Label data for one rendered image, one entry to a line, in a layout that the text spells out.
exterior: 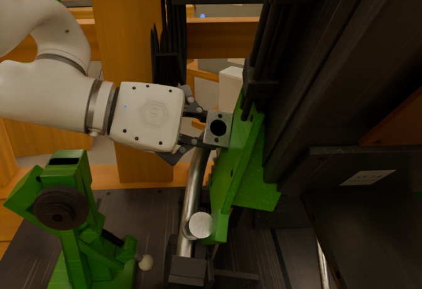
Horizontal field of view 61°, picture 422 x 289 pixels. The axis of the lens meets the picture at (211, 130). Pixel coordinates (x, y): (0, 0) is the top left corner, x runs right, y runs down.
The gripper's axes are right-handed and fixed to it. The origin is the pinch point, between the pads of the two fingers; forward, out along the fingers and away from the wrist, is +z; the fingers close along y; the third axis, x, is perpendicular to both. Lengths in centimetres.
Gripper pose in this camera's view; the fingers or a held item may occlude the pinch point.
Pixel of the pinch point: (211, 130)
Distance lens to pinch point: 57.2
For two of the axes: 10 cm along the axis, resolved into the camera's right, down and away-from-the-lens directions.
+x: -2.2, 2.4, 9.4
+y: 1.4, -9.5, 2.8
